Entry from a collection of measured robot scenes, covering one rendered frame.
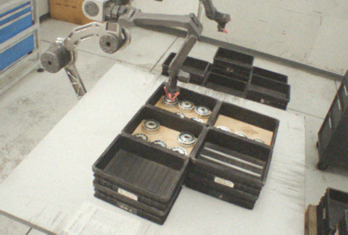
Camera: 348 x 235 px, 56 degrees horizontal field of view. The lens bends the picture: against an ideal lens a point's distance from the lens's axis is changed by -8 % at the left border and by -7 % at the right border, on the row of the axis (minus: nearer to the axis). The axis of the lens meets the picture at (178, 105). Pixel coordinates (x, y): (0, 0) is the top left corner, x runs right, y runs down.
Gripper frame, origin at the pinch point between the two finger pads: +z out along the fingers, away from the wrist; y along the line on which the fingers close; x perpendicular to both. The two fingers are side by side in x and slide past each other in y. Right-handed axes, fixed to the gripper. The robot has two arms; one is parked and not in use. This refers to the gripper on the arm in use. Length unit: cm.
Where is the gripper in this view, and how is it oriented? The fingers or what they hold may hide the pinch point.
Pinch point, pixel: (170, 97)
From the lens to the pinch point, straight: 225.9
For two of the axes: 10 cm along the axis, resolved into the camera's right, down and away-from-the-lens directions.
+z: -1.4, 8.0, 5.8
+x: -8.7, 1.8, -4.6
